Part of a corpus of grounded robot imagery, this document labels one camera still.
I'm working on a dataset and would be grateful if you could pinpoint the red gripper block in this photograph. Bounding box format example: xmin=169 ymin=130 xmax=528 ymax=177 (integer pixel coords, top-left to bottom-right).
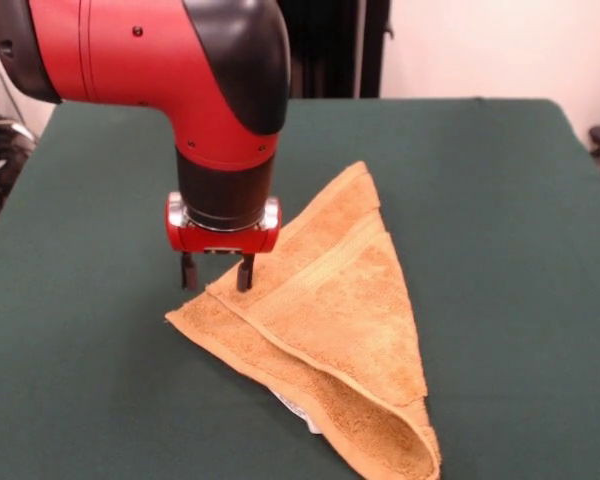
xmin=165 ymin=192 xmax=283 ymax=293

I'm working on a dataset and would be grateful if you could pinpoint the tan terry towel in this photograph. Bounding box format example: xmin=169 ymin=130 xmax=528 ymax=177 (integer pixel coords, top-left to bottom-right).
xmin=163 ymin=159 xmax=443 ymax=480

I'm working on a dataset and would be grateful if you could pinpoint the dark green table cloth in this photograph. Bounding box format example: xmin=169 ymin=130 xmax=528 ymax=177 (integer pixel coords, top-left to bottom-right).
xmin=0 ymin=97 xmax=600 ymax=480

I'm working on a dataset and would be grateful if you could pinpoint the black upright stand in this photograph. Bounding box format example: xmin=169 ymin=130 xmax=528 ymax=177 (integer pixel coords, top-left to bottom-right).
xmin=279 ymin=0 xmax=396 ymax=100

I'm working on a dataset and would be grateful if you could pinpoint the heap of black cables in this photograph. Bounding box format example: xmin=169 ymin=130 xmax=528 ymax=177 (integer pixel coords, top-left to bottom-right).
xmin=0 ymin=117 xmax=37 ymax=219

